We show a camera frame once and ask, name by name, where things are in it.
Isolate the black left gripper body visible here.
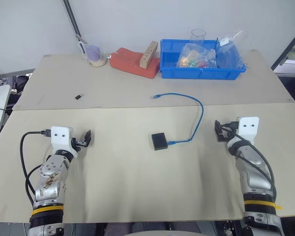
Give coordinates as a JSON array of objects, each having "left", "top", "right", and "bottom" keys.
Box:
[{"left": 71, "top": 137, "right": 87, "bottom": 148}]

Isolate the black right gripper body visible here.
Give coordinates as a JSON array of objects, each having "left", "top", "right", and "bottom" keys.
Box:
[{"left": 221, "top": 121, "right": 237, "bottom": 143}]

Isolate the small black box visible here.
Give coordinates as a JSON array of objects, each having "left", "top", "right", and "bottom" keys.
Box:
[{"left": 150, "top": 132, "right": 170, "bottom": 151}]

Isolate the blue plastic bin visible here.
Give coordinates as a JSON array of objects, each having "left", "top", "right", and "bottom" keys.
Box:
[{"left": 159, "top": 38, "right": 247, "bottom": 80}]

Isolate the clear bag of colourful items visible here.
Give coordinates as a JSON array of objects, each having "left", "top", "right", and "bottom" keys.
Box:
[{"left": 176, "top": 42, "right": 220, "bottom": 69}]

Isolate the orange-red foam block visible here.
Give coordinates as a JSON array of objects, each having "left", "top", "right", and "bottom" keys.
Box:
[{"left": 109, "top": 47, "right": 161, "bottom": 80}]

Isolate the clear bag with white label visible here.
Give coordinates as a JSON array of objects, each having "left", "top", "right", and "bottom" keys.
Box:
[{"left": 214, "top": 29, "right": 247, "bottom": 70}]

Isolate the clear bag with purple contents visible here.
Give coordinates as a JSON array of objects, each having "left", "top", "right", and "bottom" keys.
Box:
[{"left": 75, "top": 34, "right": 108, "bottom": 68}]

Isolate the clear plastic cup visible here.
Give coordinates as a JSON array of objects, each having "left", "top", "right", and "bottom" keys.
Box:
[{"left": 189, "top": 29, "right": 207, "bottom": 46}]

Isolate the grey metal bar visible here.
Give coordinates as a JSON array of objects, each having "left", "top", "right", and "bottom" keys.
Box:
[{"left": 0, "top": 68, "right": 37, "bottom": 81}]

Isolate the wooden block with holes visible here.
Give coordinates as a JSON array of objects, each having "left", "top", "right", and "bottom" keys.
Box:
[{"left": 139, "top": 40, "right": 159, "bottom": 69}]

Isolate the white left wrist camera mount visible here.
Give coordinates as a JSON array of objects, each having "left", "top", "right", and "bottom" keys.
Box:
[{"left": 50, "top": 126, "right": 77, "bottom": 158}]

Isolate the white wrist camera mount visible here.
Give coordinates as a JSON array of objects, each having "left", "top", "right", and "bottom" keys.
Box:
[
  {"left": 236, "top": 116, "right": 260, "bottom": 146},
  {"left": 50, "top": 126, "right": 77, "bottom": 158}
]

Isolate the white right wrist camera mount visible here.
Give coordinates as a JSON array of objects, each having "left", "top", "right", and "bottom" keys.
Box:
[{"left": 236, "top": 116, "right": 260, "bottom": 146}]

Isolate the blue cable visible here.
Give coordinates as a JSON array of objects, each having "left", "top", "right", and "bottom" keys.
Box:
[{"left": 151, "top": 92, "right": 205, "bottom": 146}]

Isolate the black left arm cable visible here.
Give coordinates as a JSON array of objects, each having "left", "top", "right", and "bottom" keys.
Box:
[{"left": 20, "top": 128, "right": 52, "bottom": 207}]

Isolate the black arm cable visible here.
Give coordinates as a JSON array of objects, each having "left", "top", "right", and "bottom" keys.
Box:
[
  {"left": 222, "top": 120, "right": 278, "bottom": 200},
  {"left": 20, "top": 128, "right": 52, "bottom": 207}
]

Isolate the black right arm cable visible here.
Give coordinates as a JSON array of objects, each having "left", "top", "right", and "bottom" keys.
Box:
[{"left": 222, "top": 120, "right": 278, "bottom": 200}]

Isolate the dark window frame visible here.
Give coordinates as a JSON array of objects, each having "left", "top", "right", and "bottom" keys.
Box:
[{"left": 270, "top": 24, "right": 295, "bottom": 71}]

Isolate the grey metal rail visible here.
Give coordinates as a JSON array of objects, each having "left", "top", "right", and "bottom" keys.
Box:
[{"left": 61, "top": 0, "right": 84, "bottom": 42}]

